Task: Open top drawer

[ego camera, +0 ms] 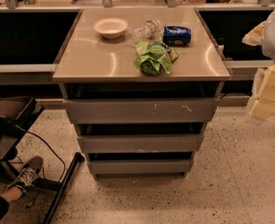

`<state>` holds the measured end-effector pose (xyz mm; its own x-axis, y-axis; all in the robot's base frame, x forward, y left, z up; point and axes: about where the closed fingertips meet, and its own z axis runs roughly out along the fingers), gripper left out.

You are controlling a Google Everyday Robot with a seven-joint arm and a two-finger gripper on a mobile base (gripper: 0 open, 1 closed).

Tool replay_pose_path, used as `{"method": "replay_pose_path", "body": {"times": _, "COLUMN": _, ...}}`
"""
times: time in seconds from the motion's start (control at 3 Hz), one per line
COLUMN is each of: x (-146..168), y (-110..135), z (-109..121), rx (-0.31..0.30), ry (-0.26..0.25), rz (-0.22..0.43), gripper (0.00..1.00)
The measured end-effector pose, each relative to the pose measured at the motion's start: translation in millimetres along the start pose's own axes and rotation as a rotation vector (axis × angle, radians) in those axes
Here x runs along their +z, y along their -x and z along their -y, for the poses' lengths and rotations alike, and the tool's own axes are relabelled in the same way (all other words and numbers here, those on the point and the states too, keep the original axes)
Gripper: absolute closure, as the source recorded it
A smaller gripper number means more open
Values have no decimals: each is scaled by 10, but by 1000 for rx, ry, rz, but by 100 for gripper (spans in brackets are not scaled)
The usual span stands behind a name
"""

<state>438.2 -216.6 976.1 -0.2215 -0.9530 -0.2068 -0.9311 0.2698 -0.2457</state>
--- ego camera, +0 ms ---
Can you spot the blue soda can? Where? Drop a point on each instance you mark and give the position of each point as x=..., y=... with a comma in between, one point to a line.
x=176, y=35

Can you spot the black cart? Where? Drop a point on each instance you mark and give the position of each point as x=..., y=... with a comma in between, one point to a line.
x=17, y=114

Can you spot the grey drawer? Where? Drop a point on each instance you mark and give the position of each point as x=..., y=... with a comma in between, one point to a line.
x=139, y=143
x=139, y=167
x=129, y=111

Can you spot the grey top drawer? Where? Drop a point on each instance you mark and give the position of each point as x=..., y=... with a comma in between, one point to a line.
x=129, y=111

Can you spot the grey sneaker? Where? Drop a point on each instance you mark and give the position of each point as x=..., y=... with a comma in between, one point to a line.
x=29, y=173

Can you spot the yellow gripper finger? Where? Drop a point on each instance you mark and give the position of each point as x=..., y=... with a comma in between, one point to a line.
x=261, y=104

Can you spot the clear plastic water bottle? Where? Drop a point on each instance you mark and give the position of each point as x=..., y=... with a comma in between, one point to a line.
x=142, y=32

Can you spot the grey middle drawer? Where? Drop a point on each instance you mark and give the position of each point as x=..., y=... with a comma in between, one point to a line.
x=139, y=143

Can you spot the white bowl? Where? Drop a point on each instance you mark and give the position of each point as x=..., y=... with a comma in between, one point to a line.
x=110, y=28

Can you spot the green chip bag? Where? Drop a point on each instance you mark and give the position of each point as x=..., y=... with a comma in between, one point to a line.
x=154, y=57

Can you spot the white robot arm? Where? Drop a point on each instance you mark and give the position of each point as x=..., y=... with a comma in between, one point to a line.
x=264, y=35

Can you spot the person's leg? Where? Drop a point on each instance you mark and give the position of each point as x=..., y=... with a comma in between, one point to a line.
x=9, y=196

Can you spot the grey bottom drawer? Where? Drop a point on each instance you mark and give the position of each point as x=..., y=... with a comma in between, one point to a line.
x=139, y=167

